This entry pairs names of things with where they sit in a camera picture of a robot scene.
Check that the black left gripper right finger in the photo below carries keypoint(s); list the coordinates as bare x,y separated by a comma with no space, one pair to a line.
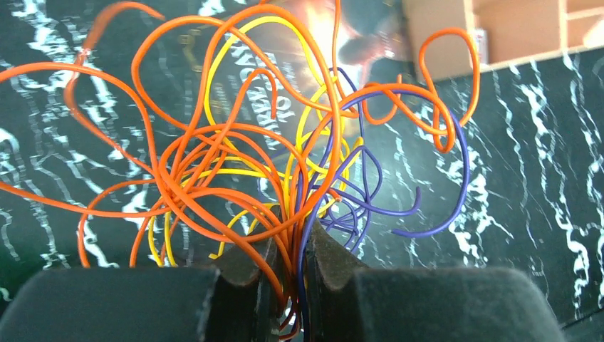
349,301

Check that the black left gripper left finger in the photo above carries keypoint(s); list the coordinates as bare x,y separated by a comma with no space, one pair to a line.
227,299

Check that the dark book Three Days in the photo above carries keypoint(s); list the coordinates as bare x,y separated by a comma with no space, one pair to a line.
366,41

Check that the small white eraser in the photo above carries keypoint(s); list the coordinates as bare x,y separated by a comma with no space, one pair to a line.
481,40

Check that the pink plastic file organizer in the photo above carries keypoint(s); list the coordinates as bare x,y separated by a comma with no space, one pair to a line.
517,31

